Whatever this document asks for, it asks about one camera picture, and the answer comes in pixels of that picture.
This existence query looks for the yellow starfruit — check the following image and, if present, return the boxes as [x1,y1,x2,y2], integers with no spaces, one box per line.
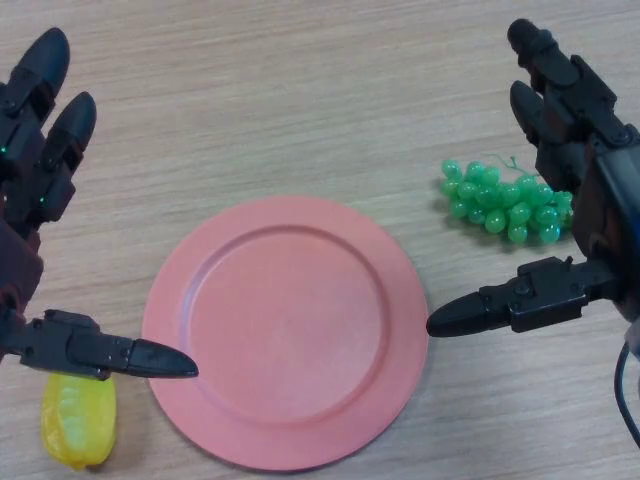
[40,372,119,472]

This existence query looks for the pink round plate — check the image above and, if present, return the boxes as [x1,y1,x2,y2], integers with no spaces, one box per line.
[141,195,431,474]

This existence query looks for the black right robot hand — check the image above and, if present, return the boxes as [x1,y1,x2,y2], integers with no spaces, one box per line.
[425,18,640,337]

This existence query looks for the green grapes bunch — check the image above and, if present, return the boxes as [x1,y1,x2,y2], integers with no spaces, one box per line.
[438,155,575,246]

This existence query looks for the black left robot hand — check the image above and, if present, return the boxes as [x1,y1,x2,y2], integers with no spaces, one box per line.
[0,27,200,382]

